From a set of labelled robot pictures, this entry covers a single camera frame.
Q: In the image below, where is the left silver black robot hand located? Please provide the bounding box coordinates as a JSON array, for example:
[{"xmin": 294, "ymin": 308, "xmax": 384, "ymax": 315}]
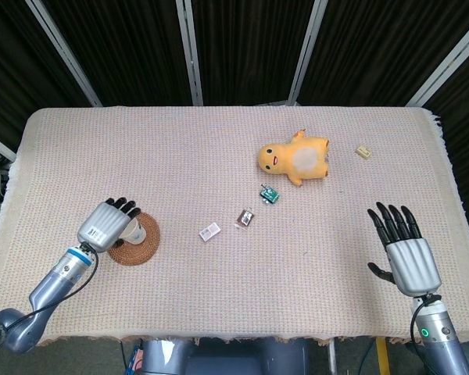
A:
[{"xmin": 77, "ymin": 197, "xmax": 142, "ymax": 252}]

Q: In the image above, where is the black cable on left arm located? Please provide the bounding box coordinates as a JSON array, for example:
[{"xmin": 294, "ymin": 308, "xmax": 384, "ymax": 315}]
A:
[{"xmin": 0, "ymin": 241, "xmax": 100, "ymax": 359}]

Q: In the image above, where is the yellow plush duck toy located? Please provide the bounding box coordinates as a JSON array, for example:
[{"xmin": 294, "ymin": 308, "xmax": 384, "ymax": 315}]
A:
[{"xmin": 256, "ymin": 129, "xmax": 332, "ymax": 188}]

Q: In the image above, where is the small white printed packet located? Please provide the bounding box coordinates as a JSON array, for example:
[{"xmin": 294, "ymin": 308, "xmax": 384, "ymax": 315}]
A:
[{"xmin": 199, "ymin": 222, "xmax": 222, "ymax": 243}]

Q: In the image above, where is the white paper cup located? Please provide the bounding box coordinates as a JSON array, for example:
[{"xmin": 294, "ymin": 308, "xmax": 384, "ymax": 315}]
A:
[{"xmin": 121, "ymin": 217, "xmax": 146, "ymax": 246}]

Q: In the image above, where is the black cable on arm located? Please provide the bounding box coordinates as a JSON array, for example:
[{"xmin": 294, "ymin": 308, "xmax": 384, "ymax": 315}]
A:
[
  {"xmin": 409, "ymin": 295, "xmax": 442, "ymax": 347},
  {"xmin": 0, "ymin": 241, "xmax": 100, "ymax": 359}
]

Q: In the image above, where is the grey robot torso base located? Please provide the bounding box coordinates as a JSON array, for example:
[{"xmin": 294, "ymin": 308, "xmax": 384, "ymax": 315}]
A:
[{"xmin": 139, "ymin": 337, "xmax": 331, "ymax": 375}]

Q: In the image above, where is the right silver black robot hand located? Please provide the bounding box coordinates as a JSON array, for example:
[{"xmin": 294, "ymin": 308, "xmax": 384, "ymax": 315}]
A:
[{"xmin": 367, "ymin": 202, "xmax": 442, "ymax": 297}]

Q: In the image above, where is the small brown snack packet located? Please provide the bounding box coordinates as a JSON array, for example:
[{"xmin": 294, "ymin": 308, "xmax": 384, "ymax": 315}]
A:
[{"xmin": 234, "ymin": 209, "xmax": 256, "ymax": 230}]

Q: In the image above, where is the round woven brown coaster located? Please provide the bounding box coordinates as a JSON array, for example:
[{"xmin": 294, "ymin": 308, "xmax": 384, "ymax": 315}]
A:
[{"xmin": 107, "ymin": 212, "xmax": 162, "ymax": 266}]

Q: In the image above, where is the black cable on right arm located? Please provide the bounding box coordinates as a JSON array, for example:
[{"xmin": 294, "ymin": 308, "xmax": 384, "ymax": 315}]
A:
[{"xmin": 409, "ymin": 295, "xmax": 442, "ymax": 347}]

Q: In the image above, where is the beige woven tablecloth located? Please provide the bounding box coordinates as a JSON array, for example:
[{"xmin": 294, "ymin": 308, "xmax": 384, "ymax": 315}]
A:
[{"xmin": 0, "ymin": 105, "xmax": 469, "ymax": 348}]

